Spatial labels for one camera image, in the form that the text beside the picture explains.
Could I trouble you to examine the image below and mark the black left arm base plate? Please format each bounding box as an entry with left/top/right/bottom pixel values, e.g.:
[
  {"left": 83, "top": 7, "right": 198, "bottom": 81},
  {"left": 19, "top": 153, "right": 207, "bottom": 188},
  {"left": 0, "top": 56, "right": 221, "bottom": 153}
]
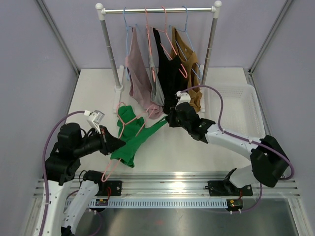
[{"left": 96, "top": 180, "right": 123, "bottom": 197}]

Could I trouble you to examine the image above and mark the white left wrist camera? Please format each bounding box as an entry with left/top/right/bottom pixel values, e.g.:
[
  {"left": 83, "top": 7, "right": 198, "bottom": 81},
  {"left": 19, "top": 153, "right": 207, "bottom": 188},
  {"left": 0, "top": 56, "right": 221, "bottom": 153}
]
[{"left": 84, "top": 110, "right": 104, "bottom": 134}]

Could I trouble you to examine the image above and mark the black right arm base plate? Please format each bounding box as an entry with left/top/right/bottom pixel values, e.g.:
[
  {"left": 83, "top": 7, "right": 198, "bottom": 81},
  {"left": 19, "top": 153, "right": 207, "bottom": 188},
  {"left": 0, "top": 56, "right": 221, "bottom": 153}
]
[{"left": 204, "top": 180, "right": 253, "bottom": 197}]

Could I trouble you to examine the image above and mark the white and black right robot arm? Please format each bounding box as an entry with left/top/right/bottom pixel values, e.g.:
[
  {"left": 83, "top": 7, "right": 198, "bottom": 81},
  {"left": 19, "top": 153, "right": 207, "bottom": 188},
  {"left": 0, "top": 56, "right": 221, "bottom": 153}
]
[{"left": 166, "top": 102, "right": 289, "bottom": 196}]

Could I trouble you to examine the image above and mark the aluminium frame post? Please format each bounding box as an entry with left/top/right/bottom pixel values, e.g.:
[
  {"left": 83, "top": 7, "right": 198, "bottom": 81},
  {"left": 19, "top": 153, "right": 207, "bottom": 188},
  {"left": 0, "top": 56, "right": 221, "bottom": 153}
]
[
  {"left": 249, "top": 0, "right": 295, "bottom": 75},
  {"left": 34, "top": 0, "right": 80, "bottom": 76}
]

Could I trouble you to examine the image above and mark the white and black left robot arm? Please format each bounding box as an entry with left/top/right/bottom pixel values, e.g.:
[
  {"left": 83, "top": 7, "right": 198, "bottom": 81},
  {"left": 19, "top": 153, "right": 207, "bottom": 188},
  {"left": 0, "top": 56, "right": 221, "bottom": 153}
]
[{"left": 35, "top": 123, "right": 126, "bottom": 236}]

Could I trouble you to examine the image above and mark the pink wire hanger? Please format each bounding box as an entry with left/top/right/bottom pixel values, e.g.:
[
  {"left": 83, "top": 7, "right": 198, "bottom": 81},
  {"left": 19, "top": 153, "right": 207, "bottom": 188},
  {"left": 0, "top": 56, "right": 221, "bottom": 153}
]
[{"left": 101, "top": 102, "right": 158, "bottom": 182}]

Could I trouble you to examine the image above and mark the black tank top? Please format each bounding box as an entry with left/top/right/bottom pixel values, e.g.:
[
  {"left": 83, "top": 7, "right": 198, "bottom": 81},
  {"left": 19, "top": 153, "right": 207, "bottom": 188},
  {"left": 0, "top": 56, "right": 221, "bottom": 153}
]
[{"left": 153, "top": 28, "right": 188, "bottom": 115}]

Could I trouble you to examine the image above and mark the brown tank top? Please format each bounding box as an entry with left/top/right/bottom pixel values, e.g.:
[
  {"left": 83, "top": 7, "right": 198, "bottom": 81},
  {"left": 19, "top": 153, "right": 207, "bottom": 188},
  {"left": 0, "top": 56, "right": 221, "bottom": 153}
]
[{"left": 172, "top": 27, "right": 202, "bottom": 113}]

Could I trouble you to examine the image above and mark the grey tank top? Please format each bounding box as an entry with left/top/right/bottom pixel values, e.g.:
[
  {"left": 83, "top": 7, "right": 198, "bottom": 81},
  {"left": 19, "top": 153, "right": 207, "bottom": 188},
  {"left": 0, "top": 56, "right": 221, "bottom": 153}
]
[{"left": 149, "top": 56, "right": 165, "bottom": 107}]

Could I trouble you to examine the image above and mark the blue hanger with mauve top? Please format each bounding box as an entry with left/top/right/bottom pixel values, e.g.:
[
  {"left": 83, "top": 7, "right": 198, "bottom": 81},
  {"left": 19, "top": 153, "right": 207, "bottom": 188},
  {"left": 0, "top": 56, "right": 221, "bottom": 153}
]
[{"left": 123, "top": 7, "right": 139, "bottom": 81}]

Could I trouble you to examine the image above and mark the mauve pink tank top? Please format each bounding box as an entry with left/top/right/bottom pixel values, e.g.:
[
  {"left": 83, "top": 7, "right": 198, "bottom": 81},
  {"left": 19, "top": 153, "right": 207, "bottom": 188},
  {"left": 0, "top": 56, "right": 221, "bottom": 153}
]
[{"left": 125, "top": 27, "right": 163, "bottom": 119}]

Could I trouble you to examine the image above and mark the white slotted cable duct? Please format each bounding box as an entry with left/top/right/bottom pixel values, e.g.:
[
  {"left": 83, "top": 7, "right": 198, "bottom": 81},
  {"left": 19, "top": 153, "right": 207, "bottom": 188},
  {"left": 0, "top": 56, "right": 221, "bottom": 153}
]
[{"left": 89, "top": 199, "right": 227, "bottom": 208}]

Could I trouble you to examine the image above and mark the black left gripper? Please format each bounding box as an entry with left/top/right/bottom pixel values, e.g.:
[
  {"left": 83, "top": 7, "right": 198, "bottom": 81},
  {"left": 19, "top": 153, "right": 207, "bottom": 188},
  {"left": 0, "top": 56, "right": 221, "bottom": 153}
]
[{"left": 74, "top": 124, "right": 126, "bottom": 157}]

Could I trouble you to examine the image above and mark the white and metal clothes rack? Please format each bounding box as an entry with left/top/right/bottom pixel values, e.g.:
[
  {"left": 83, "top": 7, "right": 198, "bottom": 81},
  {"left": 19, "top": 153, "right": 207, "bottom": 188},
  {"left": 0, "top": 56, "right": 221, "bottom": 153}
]
[{"left": 95, "top": 0, "right": 222, "bottom": 112}]

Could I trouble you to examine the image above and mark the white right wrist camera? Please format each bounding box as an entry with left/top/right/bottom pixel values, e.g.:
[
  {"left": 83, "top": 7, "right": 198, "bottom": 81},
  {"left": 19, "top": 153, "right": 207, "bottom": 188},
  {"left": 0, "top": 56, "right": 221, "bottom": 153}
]
[{"left": 176, "top": 91, "right": 191, "bottom": 107}]

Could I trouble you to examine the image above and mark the green tank top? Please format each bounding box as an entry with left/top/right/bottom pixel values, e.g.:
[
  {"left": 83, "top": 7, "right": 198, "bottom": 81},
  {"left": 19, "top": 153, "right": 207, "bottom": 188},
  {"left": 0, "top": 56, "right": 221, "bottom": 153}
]
[{"left": 110, "top": 105, "right": 167, "bottom": 168}]

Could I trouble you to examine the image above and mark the right aluminium frame post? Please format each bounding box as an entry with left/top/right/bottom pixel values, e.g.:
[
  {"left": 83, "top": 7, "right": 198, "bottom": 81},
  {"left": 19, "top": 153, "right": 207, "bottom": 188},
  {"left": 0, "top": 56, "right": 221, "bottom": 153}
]
[{"left": 249, "top": 0, "right": 295, "bottom": 75}]

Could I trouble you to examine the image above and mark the white plastic basket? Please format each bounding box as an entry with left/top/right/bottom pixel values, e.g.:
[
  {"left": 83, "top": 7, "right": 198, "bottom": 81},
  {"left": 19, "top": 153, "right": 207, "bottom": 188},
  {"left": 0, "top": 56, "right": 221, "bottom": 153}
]
[{"left": 202, "top": 83, "right": 265, "bottom": 138}]

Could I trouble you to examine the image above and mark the left aluminium frame post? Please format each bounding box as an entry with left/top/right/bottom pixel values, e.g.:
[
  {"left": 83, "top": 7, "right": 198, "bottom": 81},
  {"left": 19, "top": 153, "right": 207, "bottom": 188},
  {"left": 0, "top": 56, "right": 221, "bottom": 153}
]
[{"left": 34, "top": 0, "right": 80, "bottom": 76}]

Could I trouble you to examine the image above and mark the aluminium mounting rail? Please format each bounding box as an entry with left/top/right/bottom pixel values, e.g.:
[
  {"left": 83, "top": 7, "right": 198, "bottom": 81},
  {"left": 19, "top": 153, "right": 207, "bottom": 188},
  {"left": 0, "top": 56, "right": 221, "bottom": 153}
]
[{"left": 32, "top": 172, "right": 301, "bottom": 199}]

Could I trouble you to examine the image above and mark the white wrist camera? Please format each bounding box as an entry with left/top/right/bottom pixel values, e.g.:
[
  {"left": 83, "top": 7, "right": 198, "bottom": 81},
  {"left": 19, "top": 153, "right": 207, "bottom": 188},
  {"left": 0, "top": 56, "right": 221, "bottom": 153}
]
[
  {"left": 84, "top": 110, "right": 104, "bottom": 134},
  {"left": 176, "top": 91, "right": 191, "bottom": 107}
]

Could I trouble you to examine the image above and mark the pink hanger with grey top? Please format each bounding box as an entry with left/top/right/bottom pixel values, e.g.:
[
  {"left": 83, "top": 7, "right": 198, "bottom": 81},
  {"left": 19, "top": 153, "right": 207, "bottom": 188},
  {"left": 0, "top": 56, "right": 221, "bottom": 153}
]
[{"left": 145, "top": 8, "right": 156, "bottom": 82}]

